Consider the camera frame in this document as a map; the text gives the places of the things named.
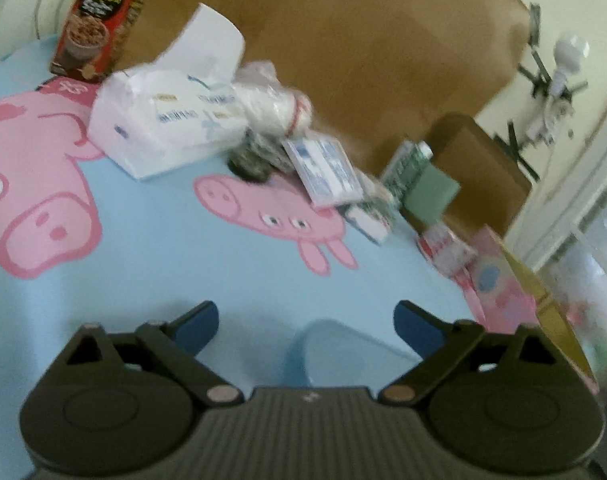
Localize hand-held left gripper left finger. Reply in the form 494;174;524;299
58;301;245;407

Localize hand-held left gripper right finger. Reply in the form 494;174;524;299
378;301;560;407

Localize pink tin box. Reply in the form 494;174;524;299
462;225;603;397

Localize green and white packet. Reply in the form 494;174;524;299
342;194;400;245

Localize blue and white packet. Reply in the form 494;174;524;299
282;137;365;209

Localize pink paper cup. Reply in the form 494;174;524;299
416;222;477;281

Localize teal paper cylinder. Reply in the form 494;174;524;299
401;162;461;226

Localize green drink carton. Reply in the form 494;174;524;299
381;140;435;202

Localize brown chair back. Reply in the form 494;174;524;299
426;112;534;242

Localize frosted glass window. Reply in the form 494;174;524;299
531;157;607;391

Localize black tape strip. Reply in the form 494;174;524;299
527;4;543;49
492;122;540;182

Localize white tissue pack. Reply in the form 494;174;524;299
88;4;249;181

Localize clear bag of cotton pads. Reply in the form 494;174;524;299
233;60;315;137

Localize brown cardboard sheet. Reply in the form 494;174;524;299
118;0;533;171

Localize white light bulb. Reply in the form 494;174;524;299
552;34;593;97

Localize red cereal box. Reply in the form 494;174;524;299
50;0;164;83

